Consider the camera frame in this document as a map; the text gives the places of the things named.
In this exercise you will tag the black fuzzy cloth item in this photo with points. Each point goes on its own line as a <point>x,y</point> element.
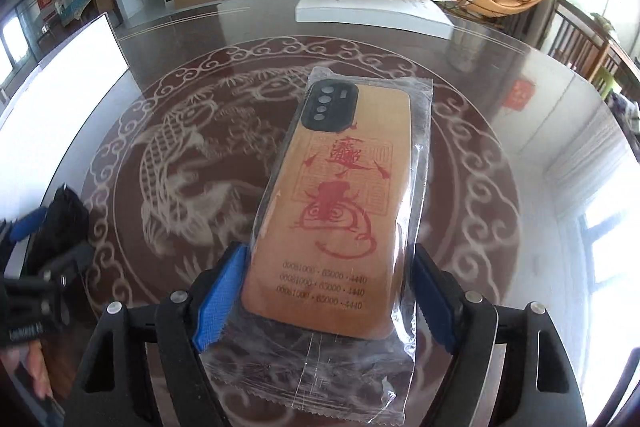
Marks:
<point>65,224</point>

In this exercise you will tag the phone case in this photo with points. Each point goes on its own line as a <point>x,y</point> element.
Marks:
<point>324,318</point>

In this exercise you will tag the wooden dining chair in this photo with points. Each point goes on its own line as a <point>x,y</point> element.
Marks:
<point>579,42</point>

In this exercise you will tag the white box lid on table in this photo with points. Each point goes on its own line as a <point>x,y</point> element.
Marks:
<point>424,17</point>

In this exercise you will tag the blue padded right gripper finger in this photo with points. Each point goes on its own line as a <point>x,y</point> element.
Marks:
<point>466,327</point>
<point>187,323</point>

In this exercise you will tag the person's left hand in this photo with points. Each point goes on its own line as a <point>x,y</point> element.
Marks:
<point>31,357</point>

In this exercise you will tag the white cardboard storage box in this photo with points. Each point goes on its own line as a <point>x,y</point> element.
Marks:
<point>46,113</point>

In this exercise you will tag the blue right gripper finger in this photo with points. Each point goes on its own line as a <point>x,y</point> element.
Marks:
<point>15,231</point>

